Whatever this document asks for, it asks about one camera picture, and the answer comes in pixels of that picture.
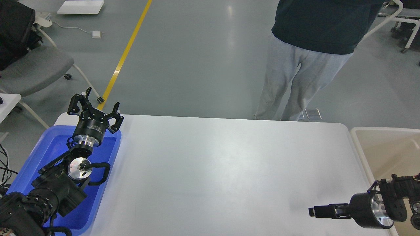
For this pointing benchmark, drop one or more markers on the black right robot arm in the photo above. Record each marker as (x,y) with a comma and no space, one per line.
(394,192)

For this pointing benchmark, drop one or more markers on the grey office chair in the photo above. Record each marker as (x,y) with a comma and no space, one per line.
(39,68)

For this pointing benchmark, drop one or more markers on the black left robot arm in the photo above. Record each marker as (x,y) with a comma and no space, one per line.
(59,188)

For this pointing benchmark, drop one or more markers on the blue plastic bin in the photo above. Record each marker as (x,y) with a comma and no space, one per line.
(53,143)

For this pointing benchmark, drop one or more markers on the white side table corner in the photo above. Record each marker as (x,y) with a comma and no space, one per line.
(9,102)

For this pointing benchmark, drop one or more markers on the standing person grey trousers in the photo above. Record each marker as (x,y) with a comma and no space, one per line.
(310,42)

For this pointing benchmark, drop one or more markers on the white power adapter with cable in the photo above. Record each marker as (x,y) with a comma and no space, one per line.
(93,34)

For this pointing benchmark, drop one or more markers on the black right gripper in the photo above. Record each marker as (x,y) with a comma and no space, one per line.
(367,210)

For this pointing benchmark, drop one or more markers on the white chair frame right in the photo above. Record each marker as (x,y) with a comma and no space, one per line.
(405,14)

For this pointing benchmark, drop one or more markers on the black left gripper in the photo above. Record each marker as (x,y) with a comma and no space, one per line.
(90,128)

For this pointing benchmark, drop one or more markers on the beige plastic bin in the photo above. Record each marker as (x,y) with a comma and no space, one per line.
(385,151)

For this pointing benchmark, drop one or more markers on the small floor plate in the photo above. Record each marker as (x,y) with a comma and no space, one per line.
(313,114)

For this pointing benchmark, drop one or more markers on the white flat board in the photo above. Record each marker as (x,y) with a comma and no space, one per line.
(80,7)

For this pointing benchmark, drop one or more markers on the black jacket on chair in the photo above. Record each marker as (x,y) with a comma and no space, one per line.
(17,36)

